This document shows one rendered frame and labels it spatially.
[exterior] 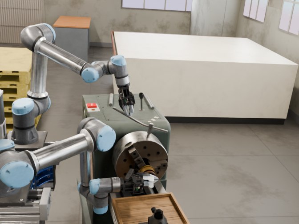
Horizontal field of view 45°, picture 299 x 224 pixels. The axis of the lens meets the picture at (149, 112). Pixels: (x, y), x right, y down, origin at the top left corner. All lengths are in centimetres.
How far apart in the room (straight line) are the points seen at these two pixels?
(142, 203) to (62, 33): 662
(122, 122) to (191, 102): 323
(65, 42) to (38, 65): 632
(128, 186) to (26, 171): 58
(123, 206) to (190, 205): 167
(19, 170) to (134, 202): 82
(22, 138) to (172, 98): 341
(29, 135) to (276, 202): 269
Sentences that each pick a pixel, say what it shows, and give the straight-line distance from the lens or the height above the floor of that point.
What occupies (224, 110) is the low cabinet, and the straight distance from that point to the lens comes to 553.
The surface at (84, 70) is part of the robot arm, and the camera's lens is 183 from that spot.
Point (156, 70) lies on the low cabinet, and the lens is 509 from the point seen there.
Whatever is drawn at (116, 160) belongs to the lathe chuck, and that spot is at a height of 112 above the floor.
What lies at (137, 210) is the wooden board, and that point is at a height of 89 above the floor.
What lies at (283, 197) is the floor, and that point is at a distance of 415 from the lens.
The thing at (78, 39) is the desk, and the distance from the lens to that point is 840.
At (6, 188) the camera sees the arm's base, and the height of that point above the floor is 120.
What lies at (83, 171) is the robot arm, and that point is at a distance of 195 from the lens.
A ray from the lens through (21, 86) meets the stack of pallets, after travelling 451.
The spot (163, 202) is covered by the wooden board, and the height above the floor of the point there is 89.
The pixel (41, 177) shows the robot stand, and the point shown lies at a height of 98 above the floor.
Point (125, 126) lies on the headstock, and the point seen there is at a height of 124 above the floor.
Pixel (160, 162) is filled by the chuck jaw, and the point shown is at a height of 110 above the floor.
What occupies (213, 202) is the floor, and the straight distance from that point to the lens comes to 379.
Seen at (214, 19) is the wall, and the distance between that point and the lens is 865.
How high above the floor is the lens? 214
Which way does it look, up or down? 22 degrees down
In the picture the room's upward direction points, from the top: 4 degrees clockwise
